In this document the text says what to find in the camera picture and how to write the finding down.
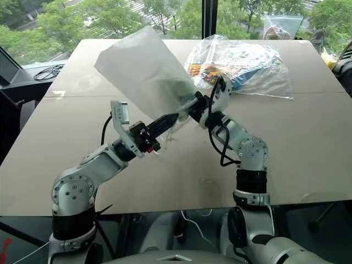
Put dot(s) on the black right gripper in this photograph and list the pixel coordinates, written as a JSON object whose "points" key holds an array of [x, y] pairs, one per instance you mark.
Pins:
{"points": [[202, 107]]}

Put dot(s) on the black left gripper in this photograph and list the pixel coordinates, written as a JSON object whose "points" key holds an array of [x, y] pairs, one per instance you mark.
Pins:
{"points": [[143, 137]]}

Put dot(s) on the pale green towel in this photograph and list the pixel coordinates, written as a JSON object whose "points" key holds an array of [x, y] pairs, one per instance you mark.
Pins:
{"points": [[173, 88]]}

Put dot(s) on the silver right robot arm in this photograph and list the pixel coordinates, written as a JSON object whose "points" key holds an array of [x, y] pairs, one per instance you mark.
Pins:
{"points": [[251, 154]]}

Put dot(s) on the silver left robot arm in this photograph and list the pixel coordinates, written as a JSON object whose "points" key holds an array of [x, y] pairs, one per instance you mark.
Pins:
{"points": [[74, 189]]}

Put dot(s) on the clear bag of colourful items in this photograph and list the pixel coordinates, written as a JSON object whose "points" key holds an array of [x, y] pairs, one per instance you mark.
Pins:
{"points": [[242, 68]]}

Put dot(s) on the clear zip bag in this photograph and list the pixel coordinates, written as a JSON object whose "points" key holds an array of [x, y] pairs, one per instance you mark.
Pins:
{"points": [[280, 27]]}

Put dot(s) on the grey rounded shape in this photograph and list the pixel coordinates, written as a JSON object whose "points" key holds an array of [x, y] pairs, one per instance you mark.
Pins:
{"points": [[162, 231]]}

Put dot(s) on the grey robot torso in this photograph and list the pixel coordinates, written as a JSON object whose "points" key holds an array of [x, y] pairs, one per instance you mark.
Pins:
{"points": [[137, 258]]}

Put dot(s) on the black side desk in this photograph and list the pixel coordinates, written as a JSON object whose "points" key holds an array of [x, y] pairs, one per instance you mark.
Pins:
{"points": [[24, 88]]}

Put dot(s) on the grey shoe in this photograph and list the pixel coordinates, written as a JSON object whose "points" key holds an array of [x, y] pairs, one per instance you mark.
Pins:
{"points": [[318, 39]]}

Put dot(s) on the yellow crumpled object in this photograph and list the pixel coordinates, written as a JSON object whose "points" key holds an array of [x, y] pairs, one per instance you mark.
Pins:
{"points": [[330, 59]]}

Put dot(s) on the dark shoe with laces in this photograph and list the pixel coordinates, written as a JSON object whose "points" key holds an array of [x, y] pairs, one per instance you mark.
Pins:
{"points": [[347, 50]]}

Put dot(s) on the black table stand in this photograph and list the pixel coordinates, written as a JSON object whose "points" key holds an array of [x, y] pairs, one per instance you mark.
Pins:
{"points": [[324, 215]]}

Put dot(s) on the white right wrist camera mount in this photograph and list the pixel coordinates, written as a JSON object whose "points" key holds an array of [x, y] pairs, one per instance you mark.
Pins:
{"points": [[221, 97]]}

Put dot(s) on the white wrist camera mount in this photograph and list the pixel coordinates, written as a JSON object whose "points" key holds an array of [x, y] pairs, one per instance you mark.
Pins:
{"points": [[221, 97], [122, 121]]}

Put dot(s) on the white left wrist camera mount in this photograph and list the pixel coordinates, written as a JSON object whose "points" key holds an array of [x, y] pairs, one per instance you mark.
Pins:
{"points": [[122, 121]]}

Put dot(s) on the dark window frame post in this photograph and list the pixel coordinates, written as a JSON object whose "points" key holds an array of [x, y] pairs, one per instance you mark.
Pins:
{"points": [[209, 17]]}

